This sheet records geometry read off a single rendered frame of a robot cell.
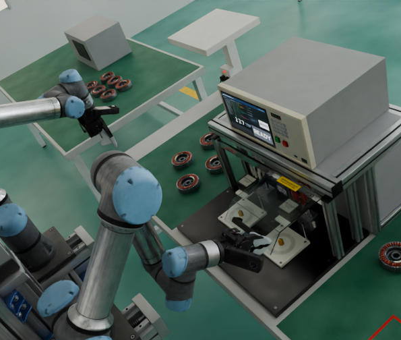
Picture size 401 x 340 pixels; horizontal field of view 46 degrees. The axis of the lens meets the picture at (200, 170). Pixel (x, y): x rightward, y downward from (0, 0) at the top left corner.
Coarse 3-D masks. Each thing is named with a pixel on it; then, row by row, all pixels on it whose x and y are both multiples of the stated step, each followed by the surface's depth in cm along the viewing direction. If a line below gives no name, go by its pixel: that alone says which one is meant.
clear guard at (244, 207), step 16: (272, 176) 166; (288, 176) 163; (256, 192) 162; (272, 192) 159; (288, 192) 157; (304, 192) 155; (320, 192) 153; (240, 208) 160; (256, 208) 156; (272, 208) 154; (288, 208) 152; (304, 208) 149; (256, 224) 153; (272, 224) 149; (288, 224) 147; (272, 240) 147
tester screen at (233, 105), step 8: (224, 96) 175; (232, 104) 174; (240, 104) 168; (248, 104) 164; (232, 112) 178; (240, 112) 172; (248, 112) 167; (256, 112) 162; (264, 112) 158; (232, 120) 182; (248, 120) 171; (264, 120) 161; (240, 128) 180; (248, 128) 175; (256, 136) 173; (272, 144) 166
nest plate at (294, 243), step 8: (288, 232) 182; (296, 232) 181; (288, 240) 179; (296, 240) 178; (304, 240) 176; (280, 248) 177; (288, 248) 176; (296, 248) 175; (272, 256) 175; (280, 256) 174; (288, 256) 173; (280, 264) 171
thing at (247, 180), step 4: (244, 176) 193; (248, 176) 192; (252, 176) 191; (240, 180) 192; (244, 180) 191; (248, 180) 190; (252, 180) 190; (256, 180) 189; (240, 184) 190; (244, 184) 189; (248, 184) 188; (240, 188) 193; (244, 188) 189; (236, 192) 193; (240, 192) 192
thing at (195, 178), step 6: (192, 174) 227; (180, 180) 226; (186, 180) 228; (192, 180) 227; (198, 180) 223; (180, 186) 223; (186, 186) 222; (192, 186) 221; (198, 186) 223; (180, 192) 224; (186, 192) 222
